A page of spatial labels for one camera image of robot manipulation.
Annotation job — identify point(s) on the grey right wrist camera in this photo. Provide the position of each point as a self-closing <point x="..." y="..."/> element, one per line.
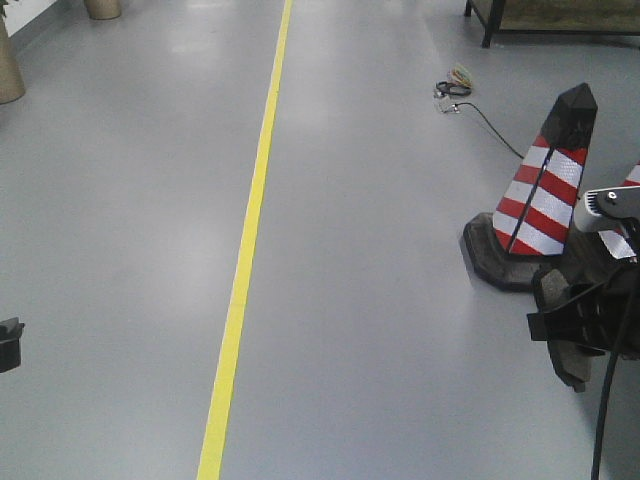
<point x="607" y="209"/>

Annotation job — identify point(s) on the tan plant pot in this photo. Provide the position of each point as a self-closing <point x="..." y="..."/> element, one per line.
<point x="11" y="84"/>

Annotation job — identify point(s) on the grey brake pad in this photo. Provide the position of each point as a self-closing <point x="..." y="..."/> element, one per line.
<point x="571" y="360"/>

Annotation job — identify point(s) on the red white traffic cone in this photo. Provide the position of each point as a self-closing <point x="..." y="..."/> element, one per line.
<point x="529" y="227"/>

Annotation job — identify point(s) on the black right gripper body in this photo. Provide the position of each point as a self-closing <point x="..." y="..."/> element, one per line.
<point x="600" y="309"/>

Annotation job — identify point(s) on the black frame table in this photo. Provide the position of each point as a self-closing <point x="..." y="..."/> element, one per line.
<point x="609" y="17"/>

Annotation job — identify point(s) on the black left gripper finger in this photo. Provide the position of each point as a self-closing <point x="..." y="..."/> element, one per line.
<point x="10" y="350"/>

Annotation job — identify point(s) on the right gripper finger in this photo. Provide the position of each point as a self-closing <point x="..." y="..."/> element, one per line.
<point x="563" y="314"/>

